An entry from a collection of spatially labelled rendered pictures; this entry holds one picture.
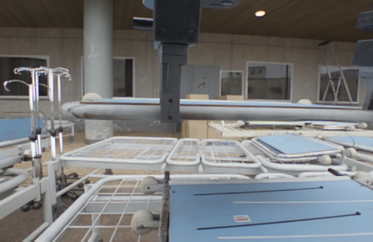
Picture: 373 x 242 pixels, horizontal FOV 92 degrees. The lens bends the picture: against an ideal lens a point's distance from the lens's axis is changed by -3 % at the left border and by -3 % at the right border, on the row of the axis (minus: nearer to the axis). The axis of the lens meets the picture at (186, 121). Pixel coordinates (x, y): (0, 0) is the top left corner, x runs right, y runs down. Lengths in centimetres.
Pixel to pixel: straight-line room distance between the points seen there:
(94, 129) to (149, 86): 265
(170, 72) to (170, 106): 5
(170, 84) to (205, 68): 626
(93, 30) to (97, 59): 61
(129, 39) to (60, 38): 219
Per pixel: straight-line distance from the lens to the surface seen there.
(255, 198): 65
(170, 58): 23
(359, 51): 53
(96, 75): 446
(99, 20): 476
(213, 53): 671
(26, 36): 812
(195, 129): 391
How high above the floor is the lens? 85
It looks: 4 degrees down
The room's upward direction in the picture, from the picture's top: 1 degrees clockwise
